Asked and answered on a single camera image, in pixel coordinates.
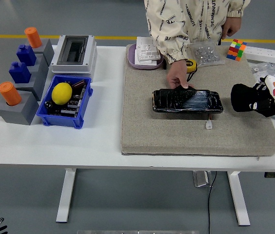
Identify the person's right forearm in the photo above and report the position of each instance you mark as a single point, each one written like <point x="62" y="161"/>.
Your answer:
<point x="172" y="46"/>

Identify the grey block holder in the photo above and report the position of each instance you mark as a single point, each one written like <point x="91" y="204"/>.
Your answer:
<point x="41" y="65"/>
<point x="38" y="85"/>
<point x="48" y="50"/>
<point x="25" y="111"/>

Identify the yellow tape measure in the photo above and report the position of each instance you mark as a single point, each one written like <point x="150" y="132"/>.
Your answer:
<point x="192" y="65"/>

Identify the grey electrical enclosure box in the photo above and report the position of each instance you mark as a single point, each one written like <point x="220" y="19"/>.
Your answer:
<point x="91" y="58"/>

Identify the blue plastic block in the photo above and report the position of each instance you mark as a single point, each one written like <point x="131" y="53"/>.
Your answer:
<point x="20" y="73"/>
<point x="26" y="56"/>

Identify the clear bag of screws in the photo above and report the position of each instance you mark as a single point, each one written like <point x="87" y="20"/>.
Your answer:
<point x="205" y="54"/>

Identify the orange plastic cylinder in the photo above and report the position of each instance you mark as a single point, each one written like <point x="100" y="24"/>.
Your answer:
<point x="9" y="93"/>
<point x="33" y="37"/>

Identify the person's left forearm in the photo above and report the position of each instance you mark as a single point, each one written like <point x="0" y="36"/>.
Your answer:
<point x="238" y="7"/>

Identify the person's right hand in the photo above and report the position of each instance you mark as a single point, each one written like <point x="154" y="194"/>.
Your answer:
<point x="177" y="73"/>

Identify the colourful puzzle cube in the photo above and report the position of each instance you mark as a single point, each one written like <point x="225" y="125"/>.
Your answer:
<point x="236" y="50"/>

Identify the blue plastic bin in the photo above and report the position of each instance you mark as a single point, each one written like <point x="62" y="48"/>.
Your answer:
<point x="54" y="120"/>

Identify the grey-brown mat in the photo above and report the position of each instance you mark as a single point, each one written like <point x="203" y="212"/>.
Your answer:
<point x="176" y="136"/>

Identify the black rag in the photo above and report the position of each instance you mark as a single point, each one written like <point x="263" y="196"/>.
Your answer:
<point x="242" y="97"/>

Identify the person's left hand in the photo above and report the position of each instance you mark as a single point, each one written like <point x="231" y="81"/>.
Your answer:
<point x="232" y="25"/>

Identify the clear bag of washers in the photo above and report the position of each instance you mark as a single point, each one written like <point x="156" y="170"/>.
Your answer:
<point x="274" y="69"/>

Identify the silver metal control box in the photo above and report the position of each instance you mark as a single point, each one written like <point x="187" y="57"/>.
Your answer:
<point x="201" y="179"/>

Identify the white power strip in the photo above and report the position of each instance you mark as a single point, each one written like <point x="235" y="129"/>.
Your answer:
<point x="269" y="53"/>

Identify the white table leg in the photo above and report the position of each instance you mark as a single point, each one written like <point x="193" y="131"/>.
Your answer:
<point x="65" y="195"/>
<point x="238" y="197"/>

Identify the yellow lemon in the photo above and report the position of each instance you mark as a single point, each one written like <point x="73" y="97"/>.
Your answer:
<point x="62" y="93"/>

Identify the person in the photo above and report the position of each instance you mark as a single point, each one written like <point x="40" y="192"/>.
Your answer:
<point x="188" y="17"/>

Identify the white wall socket plate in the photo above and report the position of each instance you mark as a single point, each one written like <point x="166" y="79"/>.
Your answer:
<point x="146" y="42"/>
<point x="147" y="54"/>
<point x="148" y="63"/>

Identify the purple tray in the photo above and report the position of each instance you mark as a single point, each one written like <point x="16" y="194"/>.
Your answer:
<point x="132" y="58"/>

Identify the dark circuit board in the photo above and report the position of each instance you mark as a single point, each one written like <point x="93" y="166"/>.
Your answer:
<point x="71" y="107"/>

